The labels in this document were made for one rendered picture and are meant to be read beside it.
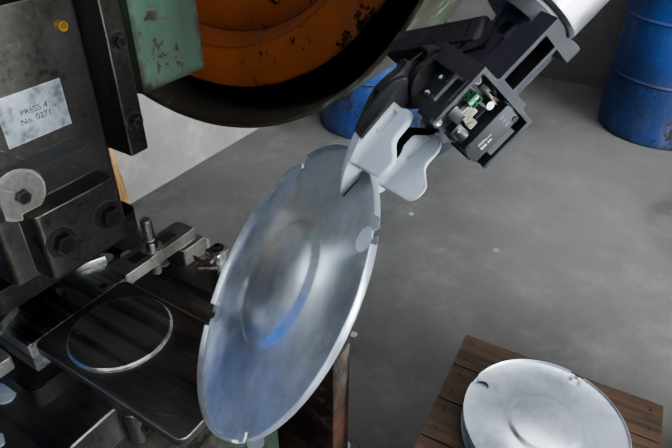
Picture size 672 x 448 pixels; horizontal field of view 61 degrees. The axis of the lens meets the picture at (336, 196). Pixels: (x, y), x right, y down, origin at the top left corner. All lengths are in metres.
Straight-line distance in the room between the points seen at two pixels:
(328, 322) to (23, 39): 0.39
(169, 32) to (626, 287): 1.82
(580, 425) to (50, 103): 1.00
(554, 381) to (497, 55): 0.88
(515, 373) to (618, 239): 1.26
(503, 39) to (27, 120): 0.45
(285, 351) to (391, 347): 1.29
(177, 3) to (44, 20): 0.14
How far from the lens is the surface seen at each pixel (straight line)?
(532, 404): 1.19
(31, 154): 0.66
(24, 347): 0.81
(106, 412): 0.79
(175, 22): 0.68
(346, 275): 0.45
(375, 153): 0.47
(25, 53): 0.63
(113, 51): 0.64
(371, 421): 1.61
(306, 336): 0.47
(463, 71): 0.44
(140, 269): 0.91
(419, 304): 1.91
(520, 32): 0.46
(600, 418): 1.22
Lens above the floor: 1.30
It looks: 33 degrees down
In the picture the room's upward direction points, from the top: straight up
